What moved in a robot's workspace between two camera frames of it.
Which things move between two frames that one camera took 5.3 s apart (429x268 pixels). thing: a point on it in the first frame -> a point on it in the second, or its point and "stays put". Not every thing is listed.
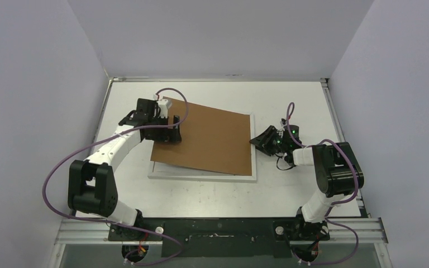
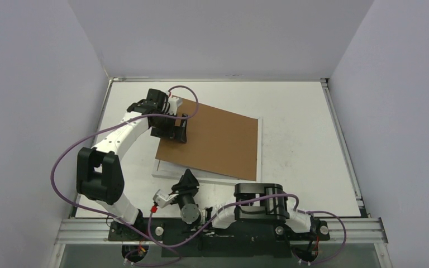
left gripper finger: (174, 134) -> (184, 135)
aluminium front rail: (368, 230) stays put
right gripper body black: (268, 139) -> (185, 189)
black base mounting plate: (223, 237) stays put
